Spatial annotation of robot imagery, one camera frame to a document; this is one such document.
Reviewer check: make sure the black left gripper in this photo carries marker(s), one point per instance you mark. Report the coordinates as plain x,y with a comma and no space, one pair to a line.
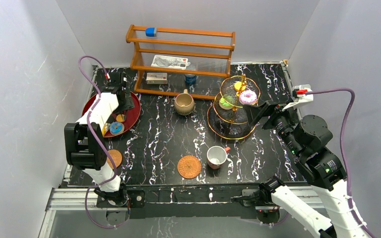
122,97

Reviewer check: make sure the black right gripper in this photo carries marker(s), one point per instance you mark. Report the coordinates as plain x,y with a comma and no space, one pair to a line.
252,113

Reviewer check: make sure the orange round cookie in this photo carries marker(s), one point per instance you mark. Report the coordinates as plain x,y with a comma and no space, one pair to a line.
121,118
239,86

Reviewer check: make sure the pink frosted donut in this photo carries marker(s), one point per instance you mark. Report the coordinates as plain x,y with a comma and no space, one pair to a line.
248,97

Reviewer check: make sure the green frosted donut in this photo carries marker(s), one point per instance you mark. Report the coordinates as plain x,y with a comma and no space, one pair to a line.
224,104

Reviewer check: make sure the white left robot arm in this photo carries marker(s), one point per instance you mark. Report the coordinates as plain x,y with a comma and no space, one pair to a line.
84,139

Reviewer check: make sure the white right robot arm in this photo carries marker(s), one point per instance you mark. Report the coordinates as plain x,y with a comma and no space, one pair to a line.
307,140

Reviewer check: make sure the red round tray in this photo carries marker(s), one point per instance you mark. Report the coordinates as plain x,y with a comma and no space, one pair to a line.
132,115

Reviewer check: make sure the three-tier glass gold stand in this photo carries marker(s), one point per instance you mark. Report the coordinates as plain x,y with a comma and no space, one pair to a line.
231,124

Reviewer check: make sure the yellow striped toy cake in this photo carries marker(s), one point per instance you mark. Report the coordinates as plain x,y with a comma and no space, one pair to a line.
106,128

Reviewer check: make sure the small white red box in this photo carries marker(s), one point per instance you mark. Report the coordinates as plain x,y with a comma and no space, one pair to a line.
156,78

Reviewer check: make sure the white plastic packet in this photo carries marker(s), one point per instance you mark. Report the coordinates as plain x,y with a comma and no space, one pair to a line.
170,62

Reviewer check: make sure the pink floral mug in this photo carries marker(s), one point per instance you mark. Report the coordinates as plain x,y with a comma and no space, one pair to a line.
216,156

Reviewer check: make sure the left woven rattan coaster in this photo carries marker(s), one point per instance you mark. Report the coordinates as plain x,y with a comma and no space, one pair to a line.
116,157

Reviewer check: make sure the woven rattan coaster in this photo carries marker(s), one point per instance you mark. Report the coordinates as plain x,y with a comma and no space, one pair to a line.
189,167
116,157

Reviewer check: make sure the beige ceramic pitcher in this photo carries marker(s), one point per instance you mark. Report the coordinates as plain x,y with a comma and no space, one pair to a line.
184,103

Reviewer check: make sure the wooden shelf rack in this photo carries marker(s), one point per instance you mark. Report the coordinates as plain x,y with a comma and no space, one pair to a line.
203,53

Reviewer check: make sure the blue bottle cap jar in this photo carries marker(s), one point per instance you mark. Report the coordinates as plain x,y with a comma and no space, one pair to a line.
190,78

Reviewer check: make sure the blue white eraser block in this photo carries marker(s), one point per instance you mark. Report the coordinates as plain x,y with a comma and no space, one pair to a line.
151,32

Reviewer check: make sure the centre woven rattan coaster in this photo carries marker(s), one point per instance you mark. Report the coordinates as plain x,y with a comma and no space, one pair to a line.
189,167

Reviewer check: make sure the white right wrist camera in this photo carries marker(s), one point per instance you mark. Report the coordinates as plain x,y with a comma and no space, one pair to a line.
299,97

